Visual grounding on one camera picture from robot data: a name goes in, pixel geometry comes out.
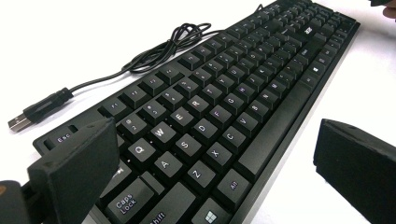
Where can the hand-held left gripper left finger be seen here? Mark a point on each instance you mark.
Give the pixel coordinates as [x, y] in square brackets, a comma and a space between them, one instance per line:
[77, 168]

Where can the black computer keyboard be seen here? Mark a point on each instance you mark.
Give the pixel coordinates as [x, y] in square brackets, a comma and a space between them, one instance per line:
[249, 93]

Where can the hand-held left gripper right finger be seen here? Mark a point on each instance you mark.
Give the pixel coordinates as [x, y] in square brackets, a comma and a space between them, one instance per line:
[358, 168]

